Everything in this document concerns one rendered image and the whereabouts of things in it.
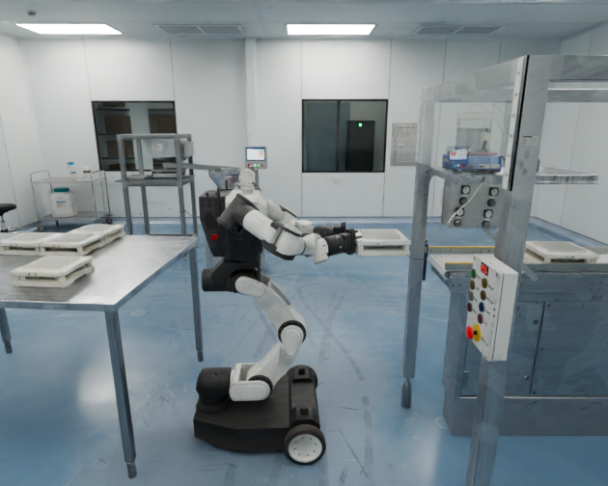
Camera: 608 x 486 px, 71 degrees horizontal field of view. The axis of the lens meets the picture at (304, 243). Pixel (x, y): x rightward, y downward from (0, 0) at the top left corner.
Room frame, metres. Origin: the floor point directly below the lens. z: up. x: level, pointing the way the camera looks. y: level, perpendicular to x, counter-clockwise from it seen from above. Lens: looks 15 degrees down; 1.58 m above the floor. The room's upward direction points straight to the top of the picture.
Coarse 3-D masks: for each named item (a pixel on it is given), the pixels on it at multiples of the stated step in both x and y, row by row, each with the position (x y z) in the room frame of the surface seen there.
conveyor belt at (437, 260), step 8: (432, 256) 2.06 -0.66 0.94; (440, 256) 2.05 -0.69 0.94; (448, 256) 2.05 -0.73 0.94; (456, 256) 2.05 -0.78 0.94; (464, 256) 2.05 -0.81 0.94; (472, 256) 2.05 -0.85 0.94; (600, 256) 2.05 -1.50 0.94; (432, 264) 2.01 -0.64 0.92; (440, 264) 1.93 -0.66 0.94; (440, 272) 1.88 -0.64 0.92
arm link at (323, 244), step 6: (318, 240) 1.78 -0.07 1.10; (324, 240) 1.79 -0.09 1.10; (330, 240) 1.80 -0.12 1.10; (318, 246) 1.77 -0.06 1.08; (324, 246) 1.78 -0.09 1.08; (330, 246) 1.79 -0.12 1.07; (336, 246) 1.80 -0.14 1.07; (318, 252) 1.75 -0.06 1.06; (324, 252) 1.76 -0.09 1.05; (330, 252) 1.79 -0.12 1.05; (336, 252) 1.80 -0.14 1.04; (318, 258) 1.74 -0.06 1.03; (324, 258) 1.74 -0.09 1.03
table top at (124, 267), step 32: (0, 256) 2.23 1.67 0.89; (32, 256) 2.23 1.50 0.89; (96, 256) 2.23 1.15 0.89; (128, 256) 2.23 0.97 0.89; (160, 256) 2.23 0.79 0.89; (0, 288) 1.75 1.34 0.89; (32, 288) 1.75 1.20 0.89; (64, 288) 1.75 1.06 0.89; (96, 288) 1.75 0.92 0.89; (128, 288) 1.75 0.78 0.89
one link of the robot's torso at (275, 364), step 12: (288, 336) 1.87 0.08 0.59; (300, 336) 1.88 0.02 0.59; (276, 348) 1.95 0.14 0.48; (288, 348) 1.87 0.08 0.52; (264, 360) 1.97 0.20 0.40; (276, 360) 1.92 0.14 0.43; (288, 360) 1.90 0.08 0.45; (252, 372) 1.95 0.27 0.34; (264, 372) 1.91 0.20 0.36; (276, 372) 1.92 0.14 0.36
